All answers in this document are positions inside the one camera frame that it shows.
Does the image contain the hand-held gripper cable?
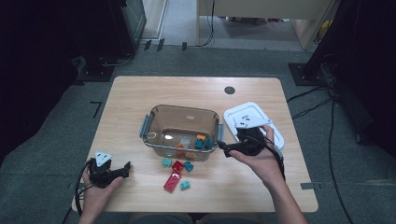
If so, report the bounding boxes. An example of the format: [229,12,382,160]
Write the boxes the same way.
[262,141,287,182]
[74,159,94,217]

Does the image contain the pale wooden background desk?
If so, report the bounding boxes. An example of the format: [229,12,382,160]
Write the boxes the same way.
[195,0,337,51]

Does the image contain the person's right hand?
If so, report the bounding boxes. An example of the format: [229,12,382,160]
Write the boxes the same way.
[228,125,285,189]

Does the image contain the white container lid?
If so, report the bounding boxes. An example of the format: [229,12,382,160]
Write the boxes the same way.
[223,101,286,150]

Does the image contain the right hand-held gripper cable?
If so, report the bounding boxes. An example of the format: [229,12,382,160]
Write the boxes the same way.
[262,141,287,182]

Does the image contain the black hanging cable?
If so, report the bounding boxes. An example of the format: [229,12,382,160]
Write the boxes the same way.
[199,0,217,48]

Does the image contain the long red toy brick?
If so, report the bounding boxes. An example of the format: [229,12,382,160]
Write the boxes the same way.
[163,172,182,193]

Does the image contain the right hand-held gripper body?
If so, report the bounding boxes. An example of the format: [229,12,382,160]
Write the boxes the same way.
[233,113,273,158]

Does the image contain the dark glass cabinet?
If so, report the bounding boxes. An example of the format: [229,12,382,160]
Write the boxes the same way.
[120,0,148,55]

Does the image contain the long black floor cable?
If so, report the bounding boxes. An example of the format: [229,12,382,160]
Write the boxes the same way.
[328,99,354,224]

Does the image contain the left hand-held gripper cable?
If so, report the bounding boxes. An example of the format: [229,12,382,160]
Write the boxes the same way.
[74,159,94,217]

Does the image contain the black curtain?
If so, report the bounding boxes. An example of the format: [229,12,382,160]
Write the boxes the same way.
[311,0,396,158]
[0,0,125,164]

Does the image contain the red square toy brick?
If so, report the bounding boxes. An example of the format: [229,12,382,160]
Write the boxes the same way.
[171,160,185,174]

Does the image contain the black corner floor tape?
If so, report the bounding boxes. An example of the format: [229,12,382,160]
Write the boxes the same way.
[90,100,103,119]

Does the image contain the black stand base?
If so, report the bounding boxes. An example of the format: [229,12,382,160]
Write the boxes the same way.
[288,62,323,87]
[76,55,116,83]

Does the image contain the clear brown storage container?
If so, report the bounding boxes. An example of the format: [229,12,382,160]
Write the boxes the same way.
[138,104,224,162]

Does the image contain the person's left hand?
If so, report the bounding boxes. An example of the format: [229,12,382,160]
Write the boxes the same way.
[81,174,125,218]

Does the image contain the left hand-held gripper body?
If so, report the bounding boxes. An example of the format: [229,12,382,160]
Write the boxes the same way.
[88,150,125,189]

